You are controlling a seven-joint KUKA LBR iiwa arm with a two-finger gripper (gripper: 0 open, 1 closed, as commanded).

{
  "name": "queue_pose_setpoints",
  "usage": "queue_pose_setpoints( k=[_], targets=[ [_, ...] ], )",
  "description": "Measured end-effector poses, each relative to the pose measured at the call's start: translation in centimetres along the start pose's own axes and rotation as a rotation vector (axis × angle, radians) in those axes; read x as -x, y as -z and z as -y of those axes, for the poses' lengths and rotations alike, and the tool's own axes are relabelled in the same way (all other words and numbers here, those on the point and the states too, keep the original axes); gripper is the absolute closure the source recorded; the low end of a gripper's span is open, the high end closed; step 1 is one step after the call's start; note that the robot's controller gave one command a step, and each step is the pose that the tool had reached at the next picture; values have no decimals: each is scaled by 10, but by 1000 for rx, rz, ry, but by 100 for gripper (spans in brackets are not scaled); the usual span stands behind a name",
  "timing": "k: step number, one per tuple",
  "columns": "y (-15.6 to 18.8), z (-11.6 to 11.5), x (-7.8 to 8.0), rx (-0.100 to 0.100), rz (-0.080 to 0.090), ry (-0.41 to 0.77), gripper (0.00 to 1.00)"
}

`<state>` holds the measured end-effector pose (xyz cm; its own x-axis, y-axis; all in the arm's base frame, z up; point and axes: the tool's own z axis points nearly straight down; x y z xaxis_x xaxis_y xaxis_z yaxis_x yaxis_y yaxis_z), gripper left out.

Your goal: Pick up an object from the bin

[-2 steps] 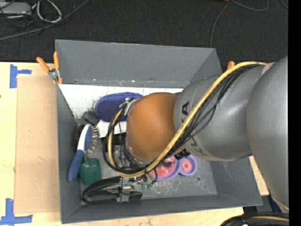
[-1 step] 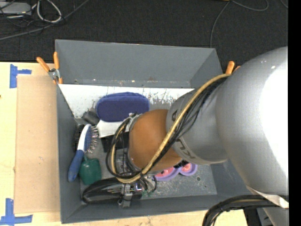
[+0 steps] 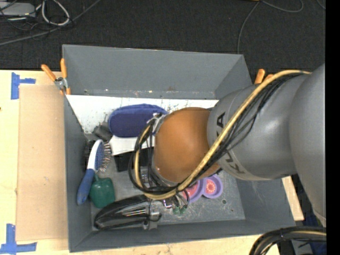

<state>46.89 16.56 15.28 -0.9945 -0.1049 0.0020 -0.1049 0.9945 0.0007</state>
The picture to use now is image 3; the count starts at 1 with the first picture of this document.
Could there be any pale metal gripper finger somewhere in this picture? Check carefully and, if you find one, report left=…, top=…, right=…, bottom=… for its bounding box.
left=142, top=220, right=159, bottom=231
left=124, top=207, right=163, bottom=222

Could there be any black glossy curved case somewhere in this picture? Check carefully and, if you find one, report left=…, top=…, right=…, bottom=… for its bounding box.
left=93, top=194, right=150, bottom=231

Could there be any purple and pink butterfly plate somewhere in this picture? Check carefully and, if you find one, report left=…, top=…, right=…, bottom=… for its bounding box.
left=183, top=174, right=224, bottom=203

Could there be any green toy pepper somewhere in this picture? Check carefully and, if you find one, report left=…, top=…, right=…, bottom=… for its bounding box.
left=89, top=175, right=116, bottom=209

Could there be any white flat box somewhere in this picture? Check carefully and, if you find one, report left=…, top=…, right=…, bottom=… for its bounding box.
left=108, top=135, right=155, bottom=157

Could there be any blue and white pet brush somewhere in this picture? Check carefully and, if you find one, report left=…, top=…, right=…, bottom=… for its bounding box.
left=76, top=139, right=113, bottom=206

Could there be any dark blue padded cloth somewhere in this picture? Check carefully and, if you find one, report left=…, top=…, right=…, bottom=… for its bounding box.
left=107, top=103, right=169, bottom=138

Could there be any dark grey small block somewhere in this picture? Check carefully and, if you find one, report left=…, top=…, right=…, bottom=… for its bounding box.
left=92, top=124, right=113, bottom=142

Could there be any brown cardboard board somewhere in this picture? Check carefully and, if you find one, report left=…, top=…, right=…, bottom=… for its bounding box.
left=15, top=84, right=70, bottom=242

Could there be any grey metal bin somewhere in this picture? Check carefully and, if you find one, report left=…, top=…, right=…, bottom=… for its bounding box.
left=61, top=44, right=297, bottom=252

